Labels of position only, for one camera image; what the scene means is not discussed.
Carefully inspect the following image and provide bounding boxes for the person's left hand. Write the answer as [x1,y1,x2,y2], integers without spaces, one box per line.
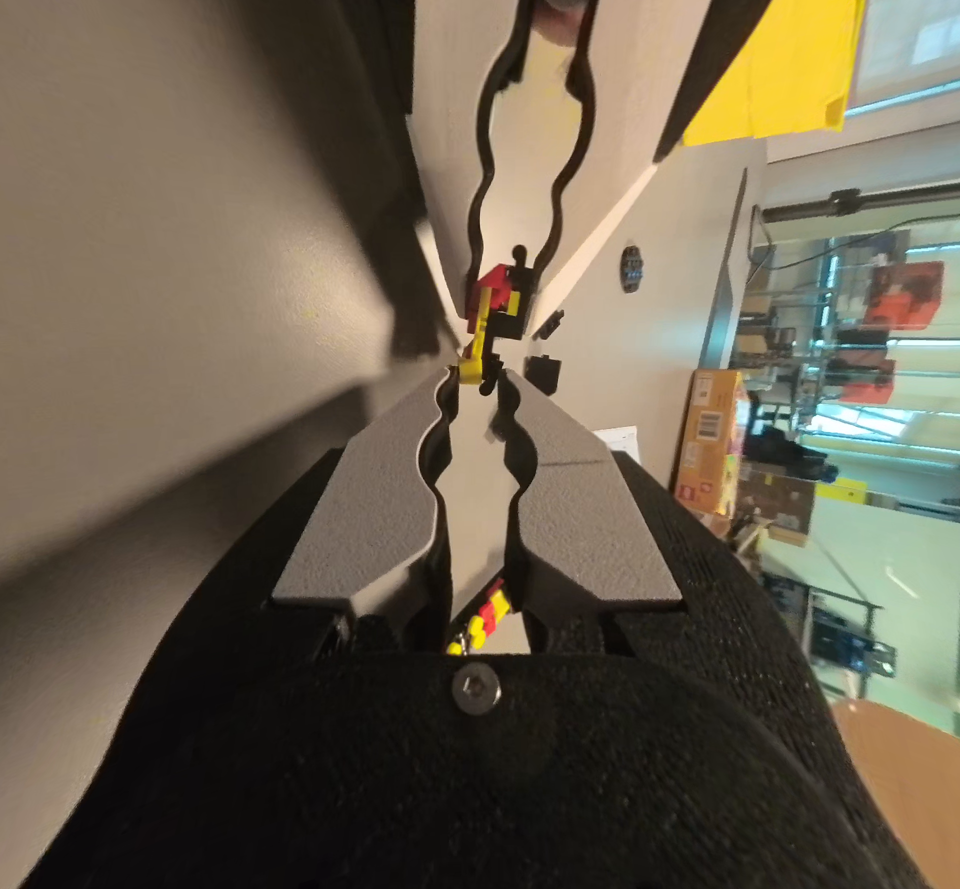
[534,2,588,48]

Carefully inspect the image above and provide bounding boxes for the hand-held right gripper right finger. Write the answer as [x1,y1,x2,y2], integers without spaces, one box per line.
[493,368,685,654]

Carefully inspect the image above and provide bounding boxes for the dark teal desk pad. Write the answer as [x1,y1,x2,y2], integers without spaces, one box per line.
[697,169,751,373]

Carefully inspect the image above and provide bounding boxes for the orange storage crate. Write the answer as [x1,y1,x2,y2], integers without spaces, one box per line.
[862,261,946,328]
[847,356,897,404]

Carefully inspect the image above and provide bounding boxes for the black tripod pole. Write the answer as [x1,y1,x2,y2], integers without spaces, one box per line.
[761,184,960,223]

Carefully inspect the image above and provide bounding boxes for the metal wire shelving rack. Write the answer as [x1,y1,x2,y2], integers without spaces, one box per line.
[731,229,960,455]

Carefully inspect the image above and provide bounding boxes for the wooden desk lamp white base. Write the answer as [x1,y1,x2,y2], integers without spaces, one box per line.
[832,701,960,889]

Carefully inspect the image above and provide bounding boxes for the open instruction booklet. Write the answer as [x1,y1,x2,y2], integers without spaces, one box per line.
[592,425,640,464]

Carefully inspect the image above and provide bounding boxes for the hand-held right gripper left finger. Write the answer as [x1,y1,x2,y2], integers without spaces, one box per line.
[270,366,460,654]

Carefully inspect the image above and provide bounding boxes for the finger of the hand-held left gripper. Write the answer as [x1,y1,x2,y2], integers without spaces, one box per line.
[525,0,735,340]
[407,0,538,322]

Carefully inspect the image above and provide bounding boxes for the black cable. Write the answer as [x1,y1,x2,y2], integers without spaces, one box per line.
[746,217,912,283]

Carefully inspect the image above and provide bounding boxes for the yellow plastic bin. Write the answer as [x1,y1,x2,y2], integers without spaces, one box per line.
[682,0,879,148]

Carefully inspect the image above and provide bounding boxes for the long red yellow lego assembly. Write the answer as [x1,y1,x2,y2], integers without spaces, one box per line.
[447,580,515,656]

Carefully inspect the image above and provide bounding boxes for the small black yellow lego assembly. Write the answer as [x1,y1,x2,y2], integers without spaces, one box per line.
[450,245,541,397]

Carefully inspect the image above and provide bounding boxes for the orange cardboard lego box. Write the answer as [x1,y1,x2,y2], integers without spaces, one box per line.
[669,367,751,519]

